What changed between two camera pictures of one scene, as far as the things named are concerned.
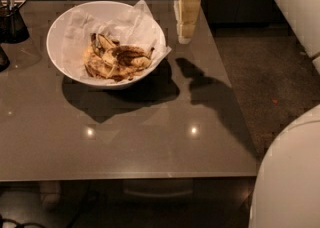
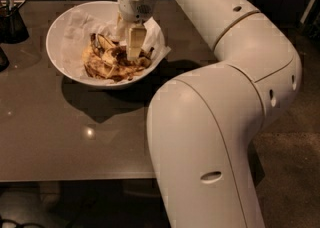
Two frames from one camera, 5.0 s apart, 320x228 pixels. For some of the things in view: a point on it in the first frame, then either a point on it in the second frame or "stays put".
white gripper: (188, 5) to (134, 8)
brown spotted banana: (133, 56) stays put
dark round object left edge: (4, 60) stays put
